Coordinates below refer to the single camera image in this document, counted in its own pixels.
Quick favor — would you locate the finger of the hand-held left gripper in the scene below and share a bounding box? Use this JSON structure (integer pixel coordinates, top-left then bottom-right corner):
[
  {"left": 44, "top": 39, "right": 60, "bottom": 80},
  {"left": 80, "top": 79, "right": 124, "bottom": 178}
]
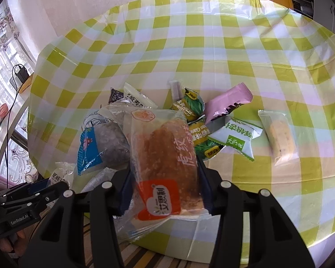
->
[
  {"left": 0, "top": 179, "right": 50, "bottom": 201},
  {"left": 6, "top": 181, "right": 70, "bottom": 210}
]

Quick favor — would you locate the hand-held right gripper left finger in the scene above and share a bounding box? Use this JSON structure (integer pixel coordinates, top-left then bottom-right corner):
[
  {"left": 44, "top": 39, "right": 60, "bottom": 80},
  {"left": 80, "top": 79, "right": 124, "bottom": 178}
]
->
[{"left": 19, "top": 168, "right": 135, "bottom": 268}]

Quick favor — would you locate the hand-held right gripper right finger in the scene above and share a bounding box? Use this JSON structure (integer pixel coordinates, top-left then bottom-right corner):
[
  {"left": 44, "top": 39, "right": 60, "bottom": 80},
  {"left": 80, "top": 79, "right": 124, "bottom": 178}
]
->
[{"left": 196, "top": 160, "right": 316, "bottom": 268}]

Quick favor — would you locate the bread packet with orange label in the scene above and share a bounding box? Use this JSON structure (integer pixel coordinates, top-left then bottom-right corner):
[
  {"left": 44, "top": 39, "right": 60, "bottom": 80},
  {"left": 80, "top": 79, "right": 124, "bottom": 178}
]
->
[{"left": 123, "top": 109, "right": 213, "bottom": 242}]

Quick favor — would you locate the white and green snack packet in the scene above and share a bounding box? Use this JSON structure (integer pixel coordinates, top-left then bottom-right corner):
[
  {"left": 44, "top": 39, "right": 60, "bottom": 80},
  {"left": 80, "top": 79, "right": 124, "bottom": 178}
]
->
[{"left": 207, "top": 116, "right": 263, "bottom": 162}]

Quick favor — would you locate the white cracker snack packet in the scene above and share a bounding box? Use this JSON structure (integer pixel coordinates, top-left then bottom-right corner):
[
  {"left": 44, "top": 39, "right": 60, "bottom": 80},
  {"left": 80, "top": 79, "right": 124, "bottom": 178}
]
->
[
  {"left": 49, "top": 162, "right": 76, "bottom": 187},
  {"left": 124, "top": 82, "right": 158, "bottom": 109}
]

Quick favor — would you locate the person's left hand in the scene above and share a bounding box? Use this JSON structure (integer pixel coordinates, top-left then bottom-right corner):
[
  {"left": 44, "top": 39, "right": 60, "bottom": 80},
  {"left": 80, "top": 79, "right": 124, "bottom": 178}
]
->
[{"left": 0, "top": 227, "right": 26, "bottom": 261}]

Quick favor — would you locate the green nut snack packet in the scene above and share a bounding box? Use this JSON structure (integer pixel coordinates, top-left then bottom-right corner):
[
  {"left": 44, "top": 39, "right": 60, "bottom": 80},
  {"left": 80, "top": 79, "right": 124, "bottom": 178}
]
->
[
  {"left": 188, "top": 114, "right": 224, "bottom": 159},
  {"left": 170, "top": 87, "right": 205, "bottom": 120}
]

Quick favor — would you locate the purple bread packet, blue label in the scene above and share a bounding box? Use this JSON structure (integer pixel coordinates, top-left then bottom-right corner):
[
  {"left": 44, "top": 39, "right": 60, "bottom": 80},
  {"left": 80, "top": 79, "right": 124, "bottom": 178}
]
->
[{"left": 77, "top": 105, "right": 132, "bottom": 175}]

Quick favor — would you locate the glass side table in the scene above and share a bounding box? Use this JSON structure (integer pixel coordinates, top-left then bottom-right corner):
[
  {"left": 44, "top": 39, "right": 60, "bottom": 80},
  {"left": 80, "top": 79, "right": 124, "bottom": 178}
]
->
[{"left": 0, "top": 74, "right": 37, "bottom": 179}]

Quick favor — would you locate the striped rug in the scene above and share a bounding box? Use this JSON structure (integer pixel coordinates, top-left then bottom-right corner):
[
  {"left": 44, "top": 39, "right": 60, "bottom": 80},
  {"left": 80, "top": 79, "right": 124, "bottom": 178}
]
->
[{"left": 81, "top": 218, "right": 213, "bottom": 268}]

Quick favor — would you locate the small white-blue candy packet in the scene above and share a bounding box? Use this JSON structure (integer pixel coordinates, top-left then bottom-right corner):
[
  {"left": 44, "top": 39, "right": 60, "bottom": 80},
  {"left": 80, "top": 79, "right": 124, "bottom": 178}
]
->
[{"left": 82, "top": 109, "right": 113, "bottom": 130}]

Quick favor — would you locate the pink and black chocolate packet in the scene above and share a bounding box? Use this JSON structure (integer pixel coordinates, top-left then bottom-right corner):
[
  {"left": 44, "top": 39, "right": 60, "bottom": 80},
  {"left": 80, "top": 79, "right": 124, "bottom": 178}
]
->
[
  {"left": 204, "top": 82, "right": 253, "bottom": 123},
  {"left": 109, "top": 87, "right": 126, "bottom": 104}
]

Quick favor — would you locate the clear packet with yellow cookie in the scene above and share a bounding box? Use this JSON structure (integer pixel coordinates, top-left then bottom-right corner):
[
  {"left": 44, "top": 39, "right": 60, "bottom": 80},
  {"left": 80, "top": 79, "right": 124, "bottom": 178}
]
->
[{"left": 258, "top": 109, "right": 299, "bottom": 164}]

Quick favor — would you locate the brown bar in clear wrapper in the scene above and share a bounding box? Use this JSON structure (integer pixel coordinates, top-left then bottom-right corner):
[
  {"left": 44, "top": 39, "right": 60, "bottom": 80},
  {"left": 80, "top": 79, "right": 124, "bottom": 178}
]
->
[{"left": 168, "top": 80, "right": 187, "bottom": 104}]

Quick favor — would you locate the black power adapter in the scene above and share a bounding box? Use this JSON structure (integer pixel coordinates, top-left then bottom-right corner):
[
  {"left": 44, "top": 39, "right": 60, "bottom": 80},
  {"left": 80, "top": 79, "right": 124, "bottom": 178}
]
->
[{"left": 13, "top": 64, "right": 30, "bottom": 84}]

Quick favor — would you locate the lace window curtain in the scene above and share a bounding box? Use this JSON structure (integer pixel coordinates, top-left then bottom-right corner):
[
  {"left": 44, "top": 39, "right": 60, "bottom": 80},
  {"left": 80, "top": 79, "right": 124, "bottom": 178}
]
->
[{"left": 0, "top": 6, "right": 37, "bottom": 112}]

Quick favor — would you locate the yellow-green checked tablecloth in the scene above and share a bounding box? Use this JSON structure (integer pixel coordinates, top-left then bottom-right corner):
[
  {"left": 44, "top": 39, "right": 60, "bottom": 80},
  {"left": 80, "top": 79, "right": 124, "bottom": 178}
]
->
[{"left": 26, "top": 0, "right": 335, "bottom": 263}]

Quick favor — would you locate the white cabinet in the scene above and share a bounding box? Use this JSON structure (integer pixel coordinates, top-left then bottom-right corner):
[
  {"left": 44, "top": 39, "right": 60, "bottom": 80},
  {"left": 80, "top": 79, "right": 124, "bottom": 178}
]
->
[{"left": 292, "top": 0, "right": 335, "bottom": 45}]

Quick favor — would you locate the black cable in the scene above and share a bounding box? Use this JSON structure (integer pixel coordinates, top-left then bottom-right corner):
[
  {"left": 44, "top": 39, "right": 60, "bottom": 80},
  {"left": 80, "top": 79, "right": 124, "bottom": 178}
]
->
[{"left": 0, "top": 64, "right": 24, "bottom": 187}]

